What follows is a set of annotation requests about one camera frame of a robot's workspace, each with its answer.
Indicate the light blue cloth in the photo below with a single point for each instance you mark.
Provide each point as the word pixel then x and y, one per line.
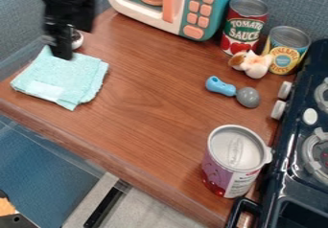
pixel 59 78

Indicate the yellow pineapple can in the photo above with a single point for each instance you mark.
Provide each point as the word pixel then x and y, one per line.
pixel 287 51

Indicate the blue and grey tool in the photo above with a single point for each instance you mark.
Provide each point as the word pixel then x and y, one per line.
pixel 226 89

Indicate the red tomato can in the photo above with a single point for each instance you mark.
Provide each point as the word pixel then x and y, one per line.
pixel 243 27

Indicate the toy stove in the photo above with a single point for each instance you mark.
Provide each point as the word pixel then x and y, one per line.
pixel 299 148

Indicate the purple can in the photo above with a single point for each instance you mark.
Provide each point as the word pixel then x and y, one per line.
pixel 232 161

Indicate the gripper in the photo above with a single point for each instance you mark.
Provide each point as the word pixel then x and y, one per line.
pixel 75 37

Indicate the toy microwave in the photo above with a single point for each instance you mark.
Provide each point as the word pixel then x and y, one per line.
pixel 179 5

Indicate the white and brown toy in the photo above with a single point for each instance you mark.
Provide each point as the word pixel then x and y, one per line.
pixel 252 64

